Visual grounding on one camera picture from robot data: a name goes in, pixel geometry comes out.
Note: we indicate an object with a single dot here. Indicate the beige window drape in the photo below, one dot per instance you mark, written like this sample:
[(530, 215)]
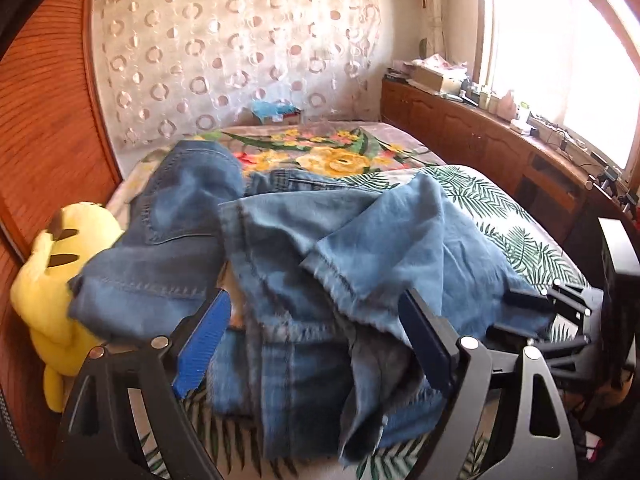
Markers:
[(434, 5)]

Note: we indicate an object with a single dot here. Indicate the light blue denim pants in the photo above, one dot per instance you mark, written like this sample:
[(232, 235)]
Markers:
[(310, 270)]

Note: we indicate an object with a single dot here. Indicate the wooden window cabinet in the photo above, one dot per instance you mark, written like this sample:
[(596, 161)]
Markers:
[(450, 120)]

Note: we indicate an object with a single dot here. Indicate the yellow plush toy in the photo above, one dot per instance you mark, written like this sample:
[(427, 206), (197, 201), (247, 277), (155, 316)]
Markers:
[(35, 290)]

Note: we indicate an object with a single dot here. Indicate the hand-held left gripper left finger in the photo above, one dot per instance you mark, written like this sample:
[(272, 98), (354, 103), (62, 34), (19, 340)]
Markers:
[(205, 340)]

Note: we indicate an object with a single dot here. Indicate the circle pattern curtain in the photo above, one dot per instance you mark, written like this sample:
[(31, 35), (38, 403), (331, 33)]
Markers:
[(240, 40)]

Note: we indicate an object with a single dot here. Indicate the floral blanket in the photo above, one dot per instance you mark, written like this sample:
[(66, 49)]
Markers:
[(320, 155)]

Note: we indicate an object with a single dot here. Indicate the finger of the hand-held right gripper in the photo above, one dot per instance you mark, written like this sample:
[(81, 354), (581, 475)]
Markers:
[(530, 299), (510, 335)]

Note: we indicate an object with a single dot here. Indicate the bright window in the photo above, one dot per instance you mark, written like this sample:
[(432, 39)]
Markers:
[(550, 50)]

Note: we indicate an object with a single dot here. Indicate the blue plush toy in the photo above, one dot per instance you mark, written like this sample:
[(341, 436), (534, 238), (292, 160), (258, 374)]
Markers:
[(272, 110)]

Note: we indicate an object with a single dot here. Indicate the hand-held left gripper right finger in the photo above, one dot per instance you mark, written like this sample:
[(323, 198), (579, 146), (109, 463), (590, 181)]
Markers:
[(425, 340)]

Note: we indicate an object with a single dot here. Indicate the black box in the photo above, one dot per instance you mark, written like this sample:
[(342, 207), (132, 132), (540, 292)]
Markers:
[(622, 260)]

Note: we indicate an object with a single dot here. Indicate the dark blue denim pants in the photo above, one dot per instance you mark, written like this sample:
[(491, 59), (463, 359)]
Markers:
[(165, 240)]

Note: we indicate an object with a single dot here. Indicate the row of bottles and boxes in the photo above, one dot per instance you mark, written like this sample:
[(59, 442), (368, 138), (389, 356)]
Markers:
[(450, 80)]

